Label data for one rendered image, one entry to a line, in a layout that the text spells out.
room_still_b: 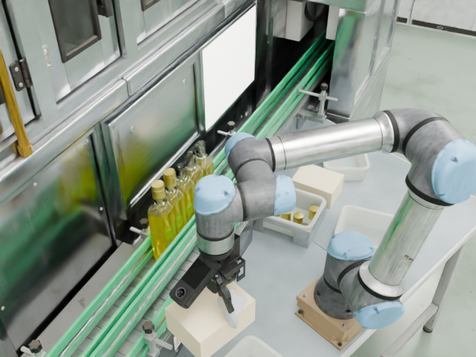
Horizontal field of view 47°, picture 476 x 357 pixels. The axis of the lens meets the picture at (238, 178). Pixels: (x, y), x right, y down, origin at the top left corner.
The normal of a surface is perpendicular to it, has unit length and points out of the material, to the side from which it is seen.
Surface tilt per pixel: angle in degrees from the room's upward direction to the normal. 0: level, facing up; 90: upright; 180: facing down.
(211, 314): 0
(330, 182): 0
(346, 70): 90
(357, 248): 9
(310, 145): 45
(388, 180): 0
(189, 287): 29
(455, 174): 82
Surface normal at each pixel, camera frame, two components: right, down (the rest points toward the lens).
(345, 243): -0.02, -0.85
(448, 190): 0.30, 0.50
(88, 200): 0.89, 0.30
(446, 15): -0.44, 0.58
